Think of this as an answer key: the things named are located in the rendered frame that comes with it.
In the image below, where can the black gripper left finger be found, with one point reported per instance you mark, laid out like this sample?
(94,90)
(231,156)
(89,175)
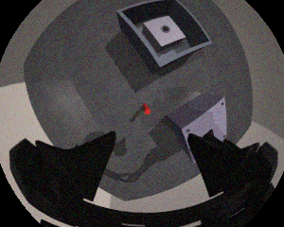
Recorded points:
(83,165)

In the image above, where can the red peg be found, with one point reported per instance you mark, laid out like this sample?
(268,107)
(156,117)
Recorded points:
(146,109)

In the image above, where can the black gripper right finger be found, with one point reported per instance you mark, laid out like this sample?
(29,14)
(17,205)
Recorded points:
(217,164)

